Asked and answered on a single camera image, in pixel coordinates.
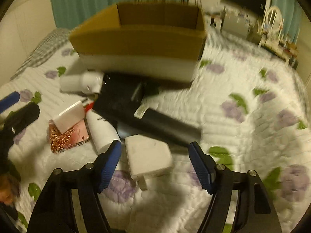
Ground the person's left hand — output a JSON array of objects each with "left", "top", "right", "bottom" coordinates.
[{"left": 0, "top": 173, "right": 20, "bottom": 205}]

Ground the brown cardboard box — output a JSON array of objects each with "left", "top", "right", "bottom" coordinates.
[{"left": 69, "top": 1, "right": 207, "bottom": 84}]

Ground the white tube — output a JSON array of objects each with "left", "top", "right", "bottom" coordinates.
[{"left": 84, "top": 103, "right": 121, "bottom": 154}]

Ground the grey checked bed sheet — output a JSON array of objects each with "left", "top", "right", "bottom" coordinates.
[{"left": 10, "top": 28, "right": 71, "bottom": 81}]

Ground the light blue earbuds case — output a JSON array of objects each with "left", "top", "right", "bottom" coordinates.
[{"left": 125, "top": 135, "right": 174, "bottom": 190}]

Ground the grey mini fridge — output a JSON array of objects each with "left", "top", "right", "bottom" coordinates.
[{"left": 221, "top": 12, "right": 250, "bottom": 39}]

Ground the white floral quilt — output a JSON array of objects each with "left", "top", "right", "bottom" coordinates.
[{"left": 1, "top": 30, "right": 310, "bottom": 232}]

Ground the teal curtain right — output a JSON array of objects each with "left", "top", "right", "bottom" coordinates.
[{"left": 271, "top": 0, "right": 303, "bottom": 43}]

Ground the white dressing table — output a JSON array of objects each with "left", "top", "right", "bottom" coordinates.
[{"left": 258, "top": 35, "right": 298, "bottom": 69}]

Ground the black keyboard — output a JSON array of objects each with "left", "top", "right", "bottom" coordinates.
[{"left": 93, "top": 73, "right": 201, "bottom": 147}]

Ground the white cylindrical bottle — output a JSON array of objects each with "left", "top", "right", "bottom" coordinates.
[{"left": 59, "top": 71, "right": 104, "bottom": 95}]

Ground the white oval vanity mirror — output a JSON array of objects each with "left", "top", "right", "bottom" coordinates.
[{"left": 258, "top": 6, "right": 284, "bottom": 47}]

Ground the small white box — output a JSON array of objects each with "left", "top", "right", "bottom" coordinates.
[{"left": 52, "top": 100, "right": 85, "bottom": 134}]

